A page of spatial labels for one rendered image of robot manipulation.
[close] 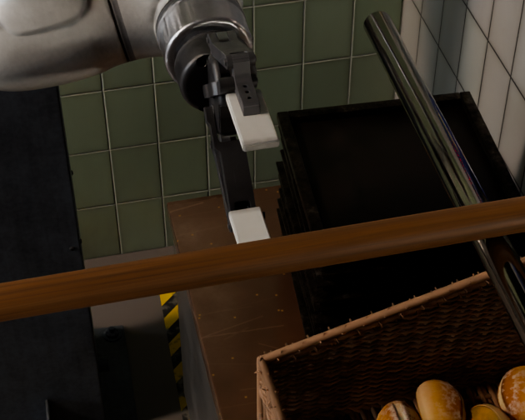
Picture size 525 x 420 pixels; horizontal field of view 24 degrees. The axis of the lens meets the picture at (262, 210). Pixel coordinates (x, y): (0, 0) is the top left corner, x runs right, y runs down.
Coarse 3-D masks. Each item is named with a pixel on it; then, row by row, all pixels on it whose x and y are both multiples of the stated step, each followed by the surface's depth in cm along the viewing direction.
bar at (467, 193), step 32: (384, 32) 124; (384, 64) 122; (416, 96) 117; (416, 128) 115; (448, 128) 113; (448, 160) 110; (448, 192) 109; (480, 192) 107; (480, 256) 103; (512, 256) 101; (512, 288) 98; (512, 320) 98
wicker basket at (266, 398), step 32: (448, 288) 150; (480, 288) 151; (384, 320) 151; (416, 320) 152; (448, 320) 154; (480, 320) 156; (288, 352) 150; (320, 352) 152; (352, 352) 154; (384, 352) 155; (416, 352) 157; (448, 352) 158; (480, 352) 161; (512, 352) 163; (288, 384) 155; (320, 384) 157; (352, 384) 158; (384, 384) 160; (416, 384) 162; (480, 384) 165; (288, 416) 159; (320, 416) 161; (352, 416) 161
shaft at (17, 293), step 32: (352, 224) 99; (384, 224) 99; (416, 224) 99; (448, 224) 99; (480, 224) 100; (512, 224) 100; (192, 256) 96; (224, 256) 96; (256, 256) 97; (288, 256) 97; (320, 256) 98; (352, 256) 98; (0, 288) 94; (32, 288) 94; (64, 288) 94; (96, 288) 95; (128, 288) 95; (160, 288) 96; (192, 288) 97; (0, 320) 94
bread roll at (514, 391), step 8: (512, 368) 161; (520, 368) 160; (504, 376) 160; (512, 376) 159; (520, 376) 158; (504, 384) 158; (512, 384) 157; (520, 384) 157; (504, 392) 157; (512, 392) 157; (520, 392) 156; (504, 400) 157; (512, 400) 156; (520, 400) 156; (504, 408) 157; (512, 408) 156; (520, 408) 155; (512, 416) 156; (520, 416) 155
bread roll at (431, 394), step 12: (432, 384) 158; (444, 384) 158; (420, 396) 157; (432, 396) 156; (444, 396) 156; (456, 396) 156; (420, 408) 156; (432, 408) 155; (444, 408) 154; (456, 408) 155
